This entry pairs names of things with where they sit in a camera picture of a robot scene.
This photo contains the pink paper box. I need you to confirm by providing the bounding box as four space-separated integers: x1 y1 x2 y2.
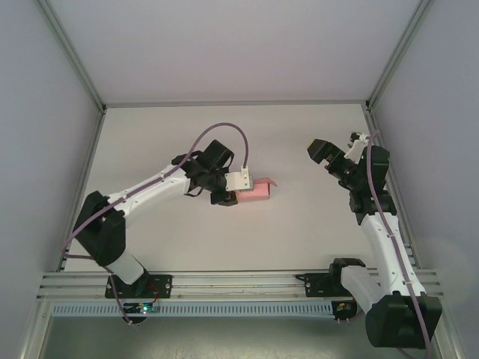
237 177 279 204

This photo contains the circuit board with green light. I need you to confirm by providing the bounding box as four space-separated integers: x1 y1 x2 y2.
123 302 162 315

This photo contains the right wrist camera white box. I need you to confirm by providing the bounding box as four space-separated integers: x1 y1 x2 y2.
344 132 370 160

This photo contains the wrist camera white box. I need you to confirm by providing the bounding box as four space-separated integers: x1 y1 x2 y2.
224 167 255 192
344 132 370 160

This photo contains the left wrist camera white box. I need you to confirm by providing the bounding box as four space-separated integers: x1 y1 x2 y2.
224 167 255 192

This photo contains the aluminium table side rail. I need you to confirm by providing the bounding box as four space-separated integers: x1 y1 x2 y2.
361 106 422 269
55 110 108 272

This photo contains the aluminium mounting rail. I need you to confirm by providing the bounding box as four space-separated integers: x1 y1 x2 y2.
36 269 445 301

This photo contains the aluminium frame post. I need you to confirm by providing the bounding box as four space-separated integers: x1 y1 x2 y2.
364 0 438 113
36 0 109 114

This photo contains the slotted white cable duct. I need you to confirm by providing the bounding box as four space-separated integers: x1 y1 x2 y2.
50 301 335 320

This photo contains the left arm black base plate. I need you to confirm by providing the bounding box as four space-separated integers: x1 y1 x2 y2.
104 274 174 300

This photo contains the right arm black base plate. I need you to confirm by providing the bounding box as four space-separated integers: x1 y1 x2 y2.
295 272 360 299

